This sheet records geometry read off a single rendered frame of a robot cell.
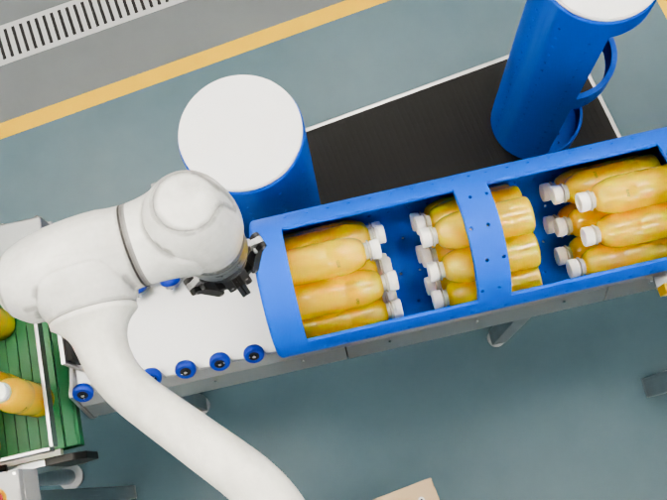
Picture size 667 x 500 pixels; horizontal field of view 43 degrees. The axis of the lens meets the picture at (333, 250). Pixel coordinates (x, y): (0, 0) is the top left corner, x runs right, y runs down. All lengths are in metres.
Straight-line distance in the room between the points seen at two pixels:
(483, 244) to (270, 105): 0.60
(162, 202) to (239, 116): 1.00
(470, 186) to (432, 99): 1.25
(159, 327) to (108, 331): 0.94
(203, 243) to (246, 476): 0.26
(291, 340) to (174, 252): 0.71
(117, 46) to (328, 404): 1.51
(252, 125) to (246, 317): 0.43
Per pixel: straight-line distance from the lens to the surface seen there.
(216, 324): 1.90
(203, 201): 0.93
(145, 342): 1.93
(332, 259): 1.62
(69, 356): 1.85
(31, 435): 2.02
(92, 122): 3.18
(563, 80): 2.32
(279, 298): 1.59
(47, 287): 1.00
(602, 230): 1.75
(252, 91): 1.94
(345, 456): 2.77
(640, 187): 1.73
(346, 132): 2.84
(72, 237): 1.00
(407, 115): 2.86
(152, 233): 0.95
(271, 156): 1.87
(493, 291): 1.65
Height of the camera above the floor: 2.77
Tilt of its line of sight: 75 degrees down
